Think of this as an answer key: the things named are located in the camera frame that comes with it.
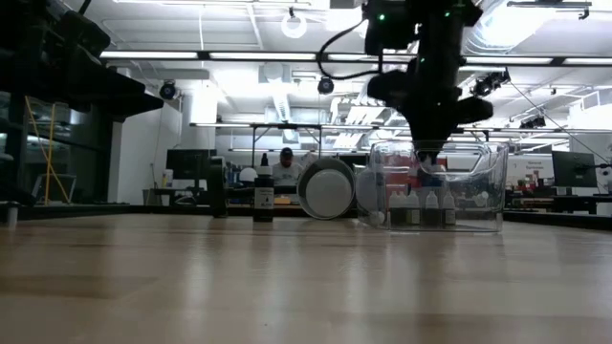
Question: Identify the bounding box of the white ring light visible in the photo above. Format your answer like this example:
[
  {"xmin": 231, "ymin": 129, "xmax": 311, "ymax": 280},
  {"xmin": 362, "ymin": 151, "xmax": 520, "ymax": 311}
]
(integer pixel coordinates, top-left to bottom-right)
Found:
[{"xmin": 280, "ymin": 10, "xmax": 308, "ymax": 40}]

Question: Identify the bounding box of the yellow extension cable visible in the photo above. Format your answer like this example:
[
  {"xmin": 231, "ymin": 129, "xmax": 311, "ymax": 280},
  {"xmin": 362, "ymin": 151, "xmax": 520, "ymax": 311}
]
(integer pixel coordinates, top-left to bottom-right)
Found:
[{"xmin": 24, "ymin": 97, "xmax": 72, "ymax": 205}]

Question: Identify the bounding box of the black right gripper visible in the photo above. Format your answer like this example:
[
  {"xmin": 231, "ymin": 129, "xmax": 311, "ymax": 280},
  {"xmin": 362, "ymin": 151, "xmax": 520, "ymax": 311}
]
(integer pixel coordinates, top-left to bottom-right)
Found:
[{"xmin": 399, "ymin": 85, "xmax": 494, "ymax": 166}]

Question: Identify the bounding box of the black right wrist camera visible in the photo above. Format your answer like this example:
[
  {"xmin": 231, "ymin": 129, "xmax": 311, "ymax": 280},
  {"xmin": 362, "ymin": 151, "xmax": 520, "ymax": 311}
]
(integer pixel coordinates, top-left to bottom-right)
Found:
[{"xmin": 366, "ymin": 70, "xmax": 408, "ymax": 107}]

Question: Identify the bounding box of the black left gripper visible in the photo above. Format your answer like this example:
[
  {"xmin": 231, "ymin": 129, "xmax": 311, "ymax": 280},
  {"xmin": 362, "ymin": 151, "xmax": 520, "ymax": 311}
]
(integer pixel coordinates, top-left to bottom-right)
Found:
[{"xmin": 47, "ymin": 4, "xmax": 164, "ymax": 123}]

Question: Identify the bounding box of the white cylinder post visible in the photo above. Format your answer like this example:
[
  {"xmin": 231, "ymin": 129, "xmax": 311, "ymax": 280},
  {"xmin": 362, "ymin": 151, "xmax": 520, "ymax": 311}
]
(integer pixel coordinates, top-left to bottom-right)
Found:
[{"xmin": 3, "ymin": 200, "xmax": 23, "ymax": 228}]

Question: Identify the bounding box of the black computer monitor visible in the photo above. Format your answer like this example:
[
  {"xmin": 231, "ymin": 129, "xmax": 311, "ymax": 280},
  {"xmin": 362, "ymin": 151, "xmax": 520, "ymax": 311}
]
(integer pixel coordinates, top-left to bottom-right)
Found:
[
  {"xmin": 165, "ymin": 148, "xmax": 218, "ymax": 182},
  {"xmin": 551, "ymin": 150, "xmax": 599, "ymax": 189}
]

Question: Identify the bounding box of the LED light bar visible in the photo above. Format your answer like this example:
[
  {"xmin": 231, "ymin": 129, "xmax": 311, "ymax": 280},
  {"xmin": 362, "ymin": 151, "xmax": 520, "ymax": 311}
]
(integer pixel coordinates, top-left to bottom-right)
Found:
[{"xmin": 99, "ymin": 50, "xmax": 612, "ymax": 68}]

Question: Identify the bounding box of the clear plastic bin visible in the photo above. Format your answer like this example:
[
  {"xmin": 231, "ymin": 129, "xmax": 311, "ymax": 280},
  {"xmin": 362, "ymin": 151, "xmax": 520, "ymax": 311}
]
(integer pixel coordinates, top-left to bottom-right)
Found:
[{"xmin": 356, "ymin": 140, "xmax": 510, "ymax": 233}]

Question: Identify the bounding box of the person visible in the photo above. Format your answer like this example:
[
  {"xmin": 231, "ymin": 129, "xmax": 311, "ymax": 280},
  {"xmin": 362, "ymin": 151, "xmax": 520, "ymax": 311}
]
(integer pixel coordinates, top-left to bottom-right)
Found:
[{"xmin": 271, "ymin": 146, "xmax": 304, "ymax": 186}]

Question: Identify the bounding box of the white sign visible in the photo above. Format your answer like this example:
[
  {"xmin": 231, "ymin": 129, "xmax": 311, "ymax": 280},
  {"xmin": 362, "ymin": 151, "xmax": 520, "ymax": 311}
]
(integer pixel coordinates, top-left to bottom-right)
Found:
[{"xmin": 525, "ymin": 157, "xmax": 556, "ymax": 181}]

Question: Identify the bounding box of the black aluminium table frame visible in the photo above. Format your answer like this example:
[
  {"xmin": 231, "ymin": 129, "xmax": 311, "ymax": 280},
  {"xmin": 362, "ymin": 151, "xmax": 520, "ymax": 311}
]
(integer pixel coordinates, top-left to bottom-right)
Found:
[{"xmin": 0, "ymin": 203, "xmax": 612, "ymax": 231}]

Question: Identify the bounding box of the large black food coloring bottle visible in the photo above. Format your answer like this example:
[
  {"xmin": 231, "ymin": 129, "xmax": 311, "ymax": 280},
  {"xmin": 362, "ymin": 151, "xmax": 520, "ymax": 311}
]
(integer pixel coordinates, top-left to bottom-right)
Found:
[{"xmin": 252, "ymin": 152, "xmax": 275, "ymax": 224}]

